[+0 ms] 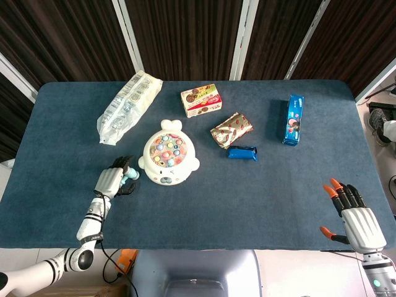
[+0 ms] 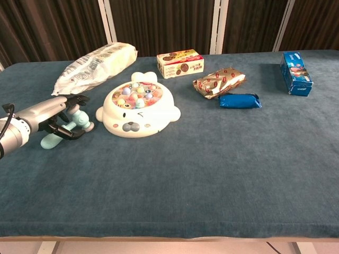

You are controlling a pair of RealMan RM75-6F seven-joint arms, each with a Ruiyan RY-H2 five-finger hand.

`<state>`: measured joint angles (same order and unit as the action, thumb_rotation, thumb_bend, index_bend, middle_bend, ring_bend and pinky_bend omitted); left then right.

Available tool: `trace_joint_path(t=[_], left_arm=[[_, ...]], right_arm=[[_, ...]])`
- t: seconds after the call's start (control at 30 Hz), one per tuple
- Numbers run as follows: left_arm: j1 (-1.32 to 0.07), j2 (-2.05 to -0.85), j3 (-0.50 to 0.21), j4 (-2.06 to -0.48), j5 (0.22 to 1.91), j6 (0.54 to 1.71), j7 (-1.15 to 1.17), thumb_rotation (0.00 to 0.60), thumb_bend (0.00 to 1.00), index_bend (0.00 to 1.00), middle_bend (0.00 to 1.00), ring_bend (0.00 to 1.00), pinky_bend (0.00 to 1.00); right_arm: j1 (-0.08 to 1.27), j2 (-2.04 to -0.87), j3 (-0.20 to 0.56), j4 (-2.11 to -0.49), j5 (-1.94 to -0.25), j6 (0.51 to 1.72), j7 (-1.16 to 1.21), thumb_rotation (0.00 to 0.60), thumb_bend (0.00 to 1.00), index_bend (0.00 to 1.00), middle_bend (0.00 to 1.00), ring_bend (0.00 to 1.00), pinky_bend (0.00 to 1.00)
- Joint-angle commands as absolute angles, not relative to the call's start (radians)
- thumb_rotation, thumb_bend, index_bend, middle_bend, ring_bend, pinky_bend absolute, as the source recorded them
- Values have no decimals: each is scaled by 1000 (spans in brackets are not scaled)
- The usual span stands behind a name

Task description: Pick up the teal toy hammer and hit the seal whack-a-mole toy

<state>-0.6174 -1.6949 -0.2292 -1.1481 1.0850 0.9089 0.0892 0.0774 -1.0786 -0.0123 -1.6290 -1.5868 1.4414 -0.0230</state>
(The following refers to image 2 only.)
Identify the gold foil snack packet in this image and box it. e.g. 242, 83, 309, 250
192, 67, 247, 100

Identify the blue table cloth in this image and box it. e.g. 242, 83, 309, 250
0, 49, 339, 239

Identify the cream red cookie box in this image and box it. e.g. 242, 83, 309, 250
156, 49, 205, 79

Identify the left black-fingered robot hand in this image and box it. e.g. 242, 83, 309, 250
14, 94, 91, 141

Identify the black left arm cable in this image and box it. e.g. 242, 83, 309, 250
0, 103, 16, 159

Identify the small blue foil packet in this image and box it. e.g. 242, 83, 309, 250
218, 93, 263, 110

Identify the blue Oreo box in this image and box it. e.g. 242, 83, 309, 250
280, 51, 314, 97

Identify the clear white plastic snack bag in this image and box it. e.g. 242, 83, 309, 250
51, 42, 139, 96

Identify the white fish toy game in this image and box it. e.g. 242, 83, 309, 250
95, 71, 182, 138

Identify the white partition post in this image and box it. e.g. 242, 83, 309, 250
272, 0, 296, 52
209, 0, 229, 55
97, 0, 118, 44

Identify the light blue toy hammer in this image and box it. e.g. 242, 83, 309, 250
40, 104, 95, 151

